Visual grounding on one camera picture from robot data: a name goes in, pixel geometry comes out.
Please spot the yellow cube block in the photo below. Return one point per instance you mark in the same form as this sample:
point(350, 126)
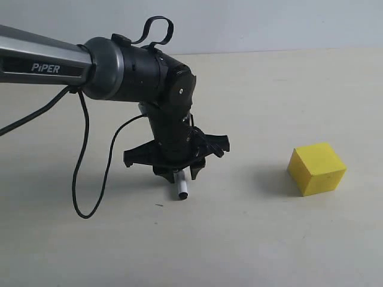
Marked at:
point(316, 168)

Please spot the black and white marker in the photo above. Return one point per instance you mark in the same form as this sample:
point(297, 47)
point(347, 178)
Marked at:
point(181, 183)

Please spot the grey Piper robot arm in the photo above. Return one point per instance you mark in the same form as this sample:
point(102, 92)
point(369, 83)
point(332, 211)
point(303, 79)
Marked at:
point(115, 69)

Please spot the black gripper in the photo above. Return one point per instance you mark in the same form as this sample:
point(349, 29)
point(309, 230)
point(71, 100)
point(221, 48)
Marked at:
point(177, 144)

